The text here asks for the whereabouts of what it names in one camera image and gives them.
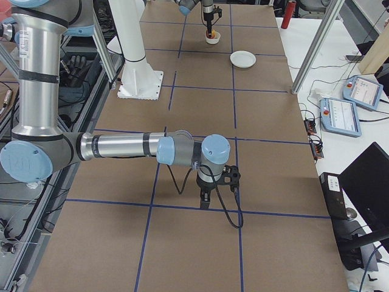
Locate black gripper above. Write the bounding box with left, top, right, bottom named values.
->
left=205, top=19, right=212, bottom=29
left=196, top=176, right=216, bottom=209

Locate orange black connector module far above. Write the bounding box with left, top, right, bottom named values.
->
left=303, top=118, right=317, bottom=136

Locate orange black connector module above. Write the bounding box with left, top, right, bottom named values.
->
left=303, top=118, right=317, bottom=136
left=308, top=134, right=324, bottom=161

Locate brown paper table cover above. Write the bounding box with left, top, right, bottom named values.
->
left=30, top=1, right=348, bottom=291

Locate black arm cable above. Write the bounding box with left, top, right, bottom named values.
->
left=167, top=164, right=244, bottom=229

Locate white bowl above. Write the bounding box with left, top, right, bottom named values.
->
left=205, top=31, right=221, bottom=44

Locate far teach pendant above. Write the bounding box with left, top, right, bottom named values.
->
left=342, top=75, right=384, bottom=111

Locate black box device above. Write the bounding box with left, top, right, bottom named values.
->
left=319, top=172, right=348, bottom=220

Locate orange black connector module near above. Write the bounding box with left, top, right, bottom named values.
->
left=308, top=134, right=324, bottom=161

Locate white camera mast base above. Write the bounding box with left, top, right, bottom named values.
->
left=109, top=0, right=164, bottom=100

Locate white round plate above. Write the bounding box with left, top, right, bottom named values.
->
left=230, top=50, right=256, bottom=68

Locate red fire extinguisher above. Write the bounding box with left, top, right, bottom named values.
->
left=281, top=0, right=296, bottom=29

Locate near teach pendant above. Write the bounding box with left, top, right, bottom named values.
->
left=320, top=98, right=362, bottom=137

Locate teach pendant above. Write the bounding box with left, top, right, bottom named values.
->
left=320, top=98, right=362, bottom=137
left=342, top=75, right=384, bottom=111

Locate grey aluminium post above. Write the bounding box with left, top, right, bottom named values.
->
left=291, top=0, right=345, bottom=94

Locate black laptop screen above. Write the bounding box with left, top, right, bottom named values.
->
left=339, top=142, right=388, bottom=231

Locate red yellow apple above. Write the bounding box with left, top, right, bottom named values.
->
left=206, top=30, right=216, bottom=39

